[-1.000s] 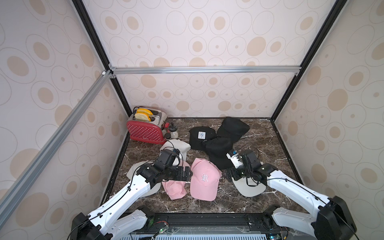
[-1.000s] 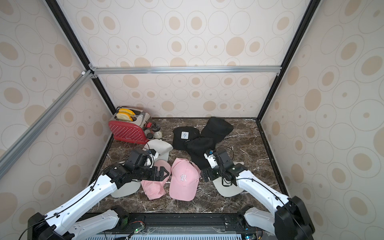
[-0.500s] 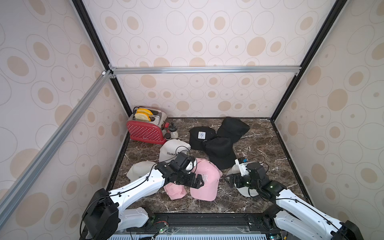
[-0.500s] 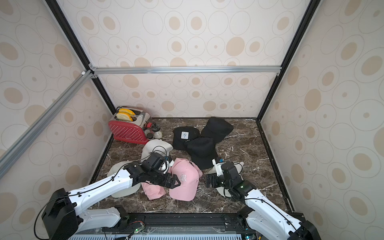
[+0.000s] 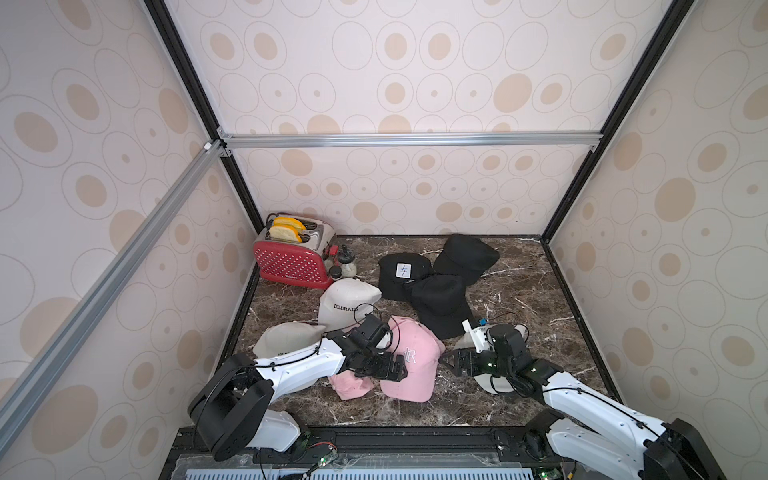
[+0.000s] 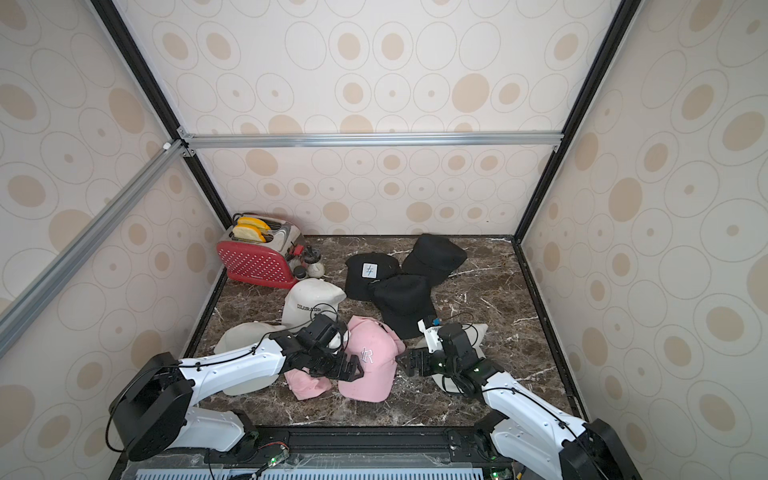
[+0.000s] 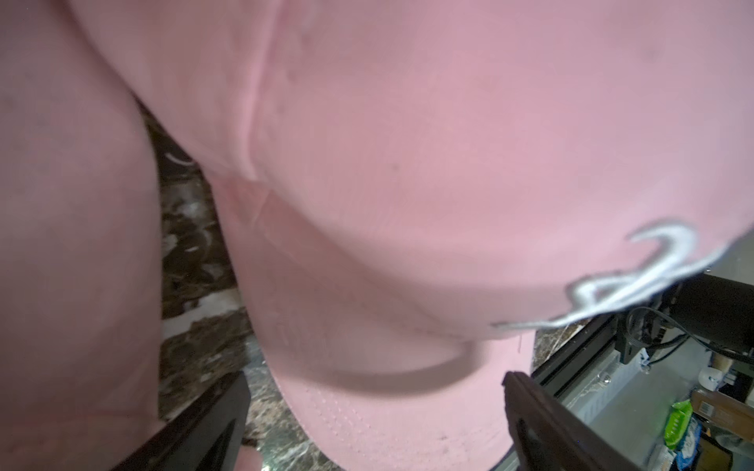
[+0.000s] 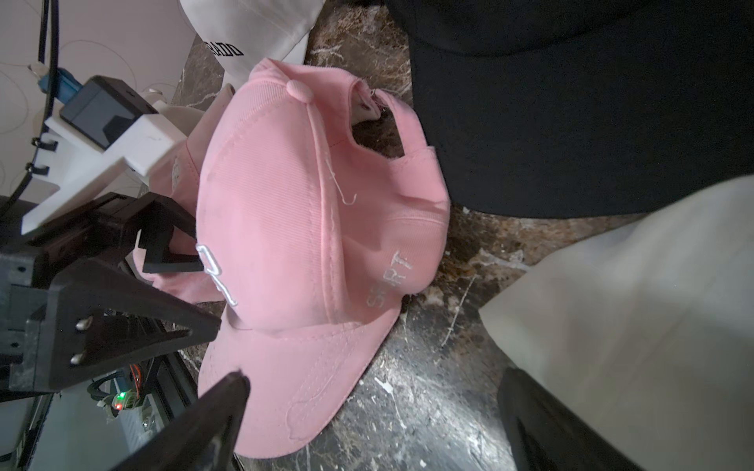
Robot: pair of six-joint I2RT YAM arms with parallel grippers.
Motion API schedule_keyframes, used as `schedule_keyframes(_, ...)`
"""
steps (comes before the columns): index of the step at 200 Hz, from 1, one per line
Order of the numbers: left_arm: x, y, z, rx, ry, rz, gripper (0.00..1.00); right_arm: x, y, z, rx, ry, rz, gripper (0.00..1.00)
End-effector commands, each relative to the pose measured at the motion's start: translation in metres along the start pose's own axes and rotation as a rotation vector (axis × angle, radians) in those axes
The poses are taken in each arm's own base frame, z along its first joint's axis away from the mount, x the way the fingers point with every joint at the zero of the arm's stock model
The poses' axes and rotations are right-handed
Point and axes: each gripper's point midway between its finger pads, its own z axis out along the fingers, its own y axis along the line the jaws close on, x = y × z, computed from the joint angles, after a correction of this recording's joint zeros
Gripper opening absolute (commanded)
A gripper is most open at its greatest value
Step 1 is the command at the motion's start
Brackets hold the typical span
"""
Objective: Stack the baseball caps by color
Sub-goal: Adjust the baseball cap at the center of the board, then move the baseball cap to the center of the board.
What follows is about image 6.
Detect pink cap with logo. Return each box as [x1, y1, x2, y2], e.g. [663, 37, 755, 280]
[338, 316, 405, 403]

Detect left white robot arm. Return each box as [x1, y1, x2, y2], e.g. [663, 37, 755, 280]
[108, 313, 364, 462]

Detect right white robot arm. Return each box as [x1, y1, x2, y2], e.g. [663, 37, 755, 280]
[398, 321, 641, 479]

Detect beige Colorado cap right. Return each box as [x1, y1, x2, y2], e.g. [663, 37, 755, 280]
[431, 324, 488, 395]

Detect beige colorado cap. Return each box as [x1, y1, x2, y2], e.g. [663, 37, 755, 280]
[213, 322, 280, 396]
[431, 324, 488, 395]

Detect black cap middle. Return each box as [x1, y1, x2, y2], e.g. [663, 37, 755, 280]
[369, 274, 437, 340]

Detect beige Colorado cap left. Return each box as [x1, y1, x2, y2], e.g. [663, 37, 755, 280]
[213, 322, 280, 396]

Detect spice jar black lid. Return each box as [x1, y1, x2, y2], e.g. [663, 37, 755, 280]
[292, 265, 308, 281]

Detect red polka dot toaster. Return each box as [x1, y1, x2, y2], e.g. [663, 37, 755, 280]
[216, 212, 306, 289]

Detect black cap white patch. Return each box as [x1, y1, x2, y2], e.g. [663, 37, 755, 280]
[344, 253, 401, 301]

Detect black cap rear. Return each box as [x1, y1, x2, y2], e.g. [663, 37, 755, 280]
[401, 234, 467, 287]

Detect yellow toast slices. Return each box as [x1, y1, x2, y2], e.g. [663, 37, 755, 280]
[232, 216, 272, 243]

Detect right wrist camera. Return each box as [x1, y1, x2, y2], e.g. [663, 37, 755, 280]
[416, 320, 443, 354]

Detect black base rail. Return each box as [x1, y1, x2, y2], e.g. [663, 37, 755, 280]
[112, 427, 559, 479]

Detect horizontal aluminium frame bar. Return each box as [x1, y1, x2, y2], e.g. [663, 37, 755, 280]
[184, 131, 563, 149]

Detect left aluminium frame bar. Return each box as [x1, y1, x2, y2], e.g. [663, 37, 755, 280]
[1, 139, 185, 354]

